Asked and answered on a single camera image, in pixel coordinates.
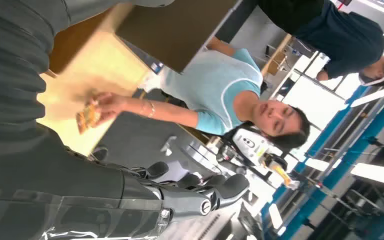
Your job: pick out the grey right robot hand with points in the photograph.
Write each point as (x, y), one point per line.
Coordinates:
(62, 195)

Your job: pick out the seated person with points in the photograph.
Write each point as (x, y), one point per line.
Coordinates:
(212, 82)

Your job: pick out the standing person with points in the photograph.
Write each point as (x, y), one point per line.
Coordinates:
(344, 36)

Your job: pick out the grey laptop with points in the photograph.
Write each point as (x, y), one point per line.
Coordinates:
(175, 33)

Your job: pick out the blue steel gantry frame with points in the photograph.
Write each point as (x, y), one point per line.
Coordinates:
(324, 185)

